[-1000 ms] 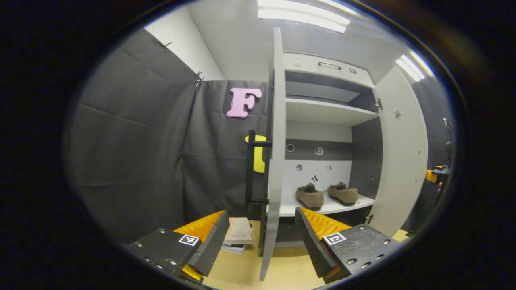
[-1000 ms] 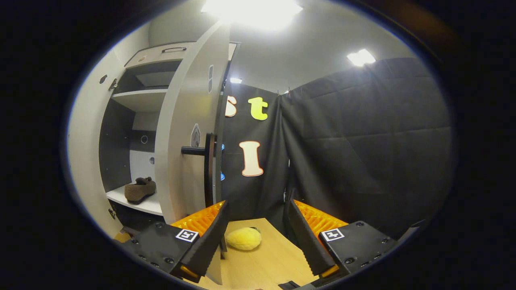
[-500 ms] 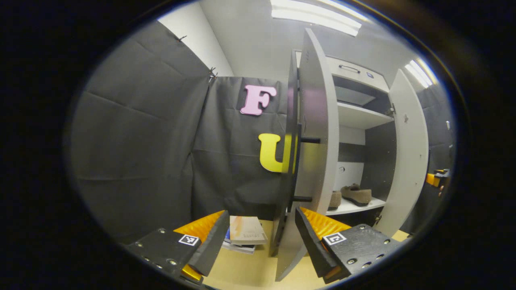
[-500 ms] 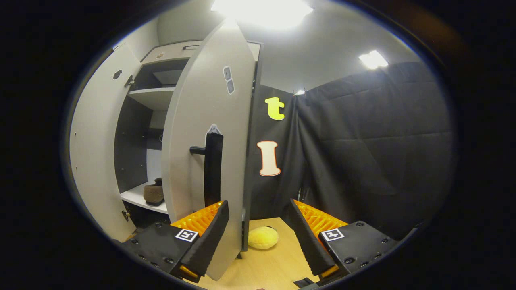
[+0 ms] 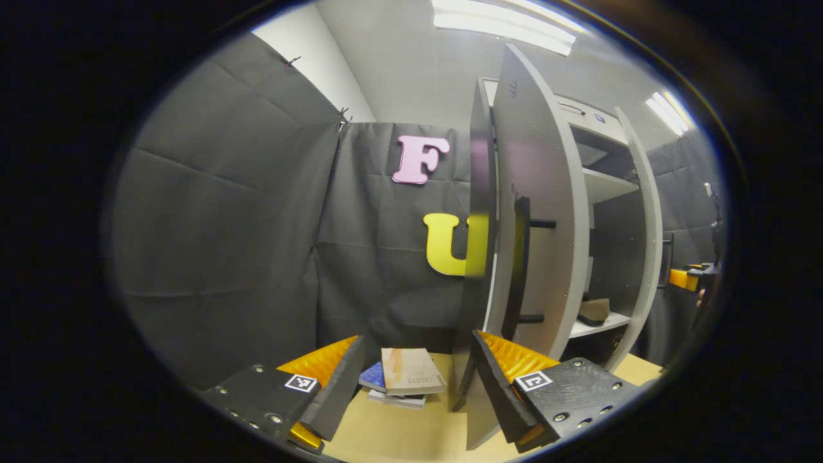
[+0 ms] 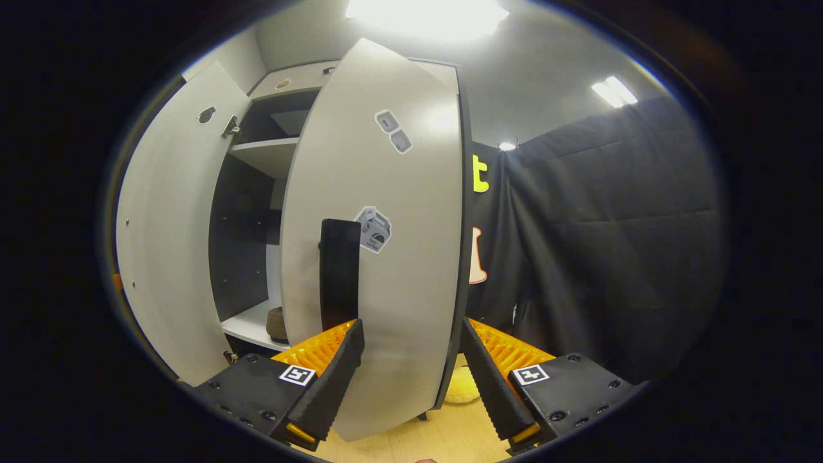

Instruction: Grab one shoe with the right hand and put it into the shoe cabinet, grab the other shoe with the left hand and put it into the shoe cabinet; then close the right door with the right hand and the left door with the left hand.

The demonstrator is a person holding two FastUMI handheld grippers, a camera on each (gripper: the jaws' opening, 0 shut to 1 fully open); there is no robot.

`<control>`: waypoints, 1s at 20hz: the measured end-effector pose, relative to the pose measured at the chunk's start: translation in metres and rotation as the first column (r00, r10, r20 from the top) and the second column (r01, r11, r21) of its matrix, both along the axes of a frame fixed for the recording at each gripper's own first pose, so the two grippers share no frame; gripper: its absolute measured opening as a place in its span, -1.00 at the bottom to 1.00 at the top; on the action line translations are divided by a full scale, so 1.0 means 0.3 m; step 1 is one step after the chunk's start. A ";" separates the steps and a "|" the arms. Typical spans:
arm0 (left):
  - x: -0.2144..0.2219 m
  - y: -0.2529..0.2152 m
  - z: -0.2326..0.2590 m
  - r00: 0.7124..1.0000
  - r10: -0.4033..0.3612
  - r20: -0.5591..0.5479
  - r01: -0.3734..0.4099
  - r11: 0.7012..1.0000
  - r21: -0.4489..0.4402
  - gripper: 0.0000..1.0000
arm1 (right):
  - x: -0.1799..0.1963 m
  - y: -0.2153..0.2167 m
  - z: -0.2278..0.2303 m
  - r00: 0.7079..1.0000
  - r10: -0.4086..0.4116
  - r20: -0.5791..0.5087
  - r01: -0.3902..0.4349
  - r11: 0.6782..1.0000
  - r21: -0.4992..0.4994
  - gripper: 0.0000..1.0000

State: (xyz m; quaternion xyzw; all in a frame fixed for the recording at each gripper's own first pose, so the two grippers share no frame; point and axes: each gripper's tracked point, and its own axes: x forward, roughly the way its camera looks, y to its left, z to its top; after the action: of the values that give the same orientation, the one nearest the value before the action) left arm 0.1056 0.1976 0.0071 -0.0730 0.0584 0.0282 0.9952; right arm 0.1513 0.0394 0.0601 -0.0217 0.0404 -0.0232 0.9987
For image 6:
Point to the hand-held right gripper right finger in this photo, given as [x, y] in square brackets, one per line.
[492, 386]

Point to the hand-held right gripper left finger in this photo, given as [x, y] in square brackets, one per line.
[331, 386]

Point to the grey cabinet door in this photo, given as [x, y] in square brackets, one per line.
[411, 289]
[167, 225]

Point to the brown fuzzy shoe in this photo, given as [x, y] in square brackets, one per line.
[278, 325]

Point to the grey shoe cabinet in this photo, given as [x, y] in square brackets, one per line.
[241, 225]

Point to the white cabinet shelf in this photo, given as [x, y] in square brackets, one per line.
[267, 154]
[251, 328]

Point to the yellow plush toy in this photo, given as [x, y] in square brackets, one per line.
[461, 386]

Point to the small ceiling light panel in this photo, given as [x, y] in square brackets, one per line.
[614, 91]

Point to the large ceiling light panel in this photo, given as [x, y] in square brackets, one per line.
[427, 16]

